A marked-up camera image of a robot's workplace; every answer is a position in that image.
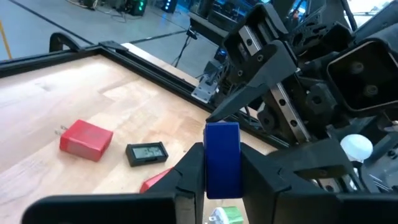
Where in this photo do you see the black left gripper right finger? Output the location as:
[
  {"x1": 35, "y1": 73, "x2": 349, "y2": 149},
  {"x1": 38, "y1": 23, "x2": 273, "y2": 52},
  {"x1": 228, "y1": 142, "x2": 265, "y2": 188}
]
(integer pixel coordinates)
[{"x1": 241, "y1": 142, "x2": 398, "y2": 224}]

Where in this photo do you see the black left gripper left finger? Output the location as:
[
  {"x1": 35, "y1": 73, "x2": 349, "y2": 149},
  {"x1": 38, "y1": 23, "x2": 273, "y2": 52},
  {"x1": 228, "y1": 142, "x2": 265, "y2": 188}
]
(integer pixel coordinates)
[{"x1": 21, "y1": 142, "x2": 206, "y2": 224}]

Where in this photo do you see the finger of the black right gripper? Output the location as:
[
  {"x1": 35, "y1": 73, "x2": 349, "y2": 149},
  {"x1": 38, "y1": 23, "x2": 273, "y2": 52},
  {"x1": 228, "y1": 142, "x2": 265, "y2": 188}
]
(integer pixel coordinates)
[
  {"x1": 272, "y1": 138, "x2": 356, "y2": 194},
  {"x1": 206, "y1": 40, "x2": 299, "y2": 123}
]

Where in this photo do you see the dark red wall charger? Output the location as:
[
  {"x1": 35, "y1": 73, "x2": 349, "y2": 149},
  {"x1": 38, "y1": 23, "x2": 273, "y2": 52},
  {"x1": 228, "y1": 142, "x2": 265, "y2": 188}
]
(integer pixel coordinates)
[
  {"x1": 55, "y1": 119, "x2": 114, "y2": 162},
  {"x1": 139, "y1": 167, "x2": 174, "y2": 194}
]

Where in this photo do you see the black digital thermometer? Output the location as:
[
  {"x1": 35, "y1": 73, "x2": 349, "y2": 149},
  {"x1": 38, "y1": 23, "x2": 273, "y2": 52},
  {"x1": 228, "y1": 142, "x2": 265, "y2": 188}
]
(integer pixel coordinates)
[{"x1": 125, "y1": 141, "x2": 169, "y2": 167}]

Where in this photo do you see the green wall charger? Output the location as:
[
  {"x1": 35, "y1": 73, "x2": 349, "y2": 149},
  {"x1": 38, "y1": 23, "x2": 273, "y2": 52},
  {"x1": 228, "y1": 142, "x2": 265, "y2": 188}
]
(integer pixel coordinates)
[{"x1": 208, "y1": 205, "x2": 245, "y2": 224}]

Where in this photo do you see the navy digital thermometer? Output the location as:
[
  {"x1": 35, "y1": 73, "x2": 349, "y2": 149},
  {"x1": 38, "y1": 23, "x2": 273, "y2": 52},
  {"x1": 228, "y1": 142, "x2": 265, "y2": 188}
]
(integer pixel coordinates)
[{"x1": 203, "y1": 121, "x2": 244, "y2": 200}]

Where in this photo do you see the white light bulb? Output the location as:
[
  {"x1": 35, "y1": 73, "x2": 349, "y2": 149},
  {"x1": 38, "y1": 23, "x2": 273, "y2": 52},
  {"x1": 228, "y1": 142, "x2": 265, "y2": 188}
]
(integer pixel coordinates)
[{"x1": 340, "y1": 133, "x2": 374, "y2": 163}]

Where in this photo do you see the black computer with green light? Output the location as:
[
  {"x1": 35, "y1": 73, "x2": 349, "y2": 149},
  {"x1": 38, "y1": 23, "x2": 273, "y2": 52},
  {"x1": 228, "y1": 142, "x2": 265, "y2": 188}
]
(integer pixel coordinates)
[{"x1": 124, "y1": 0, "x2": 149, "y2": 17}]

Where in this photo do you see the grey metal bracket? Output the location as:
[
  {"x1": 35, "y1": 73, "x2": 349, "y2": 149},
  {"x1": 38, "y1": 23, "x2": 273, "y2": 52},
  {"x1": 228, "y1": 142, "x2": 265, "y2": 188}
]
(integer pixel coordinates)
[{"x1": 190, "y1": 73, "x2": 219, "y2": 104}]

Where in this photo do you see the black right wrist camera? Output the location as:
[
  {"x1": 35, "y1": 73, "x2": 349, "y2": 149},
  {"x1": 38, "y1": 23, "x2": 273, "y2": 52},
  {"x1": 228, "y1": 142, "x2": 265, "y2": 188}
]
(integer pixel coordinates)
[{"x1": 326, "y1": 30, "x2": 398, "y2": 114}]

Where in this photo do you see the black aluminium table frame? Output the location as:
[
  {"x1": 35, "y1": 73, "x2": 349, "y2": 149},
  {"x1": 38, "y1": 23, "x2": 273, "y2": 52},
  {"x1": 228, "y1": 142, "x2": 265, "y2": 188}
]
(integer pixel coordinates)
[{"x1": 0, "y1": 32, "x2": 292, "y2": 150}]

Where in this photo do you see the yellow cable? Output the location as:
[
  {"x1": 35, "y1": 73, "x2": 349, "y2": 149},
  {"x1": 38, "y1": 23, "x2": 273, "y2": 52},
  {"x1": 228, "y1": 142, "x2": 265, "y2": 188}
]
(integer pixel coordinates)
[{"x1": 0, "y1": 19, "x2": 13, "y2": 60}]

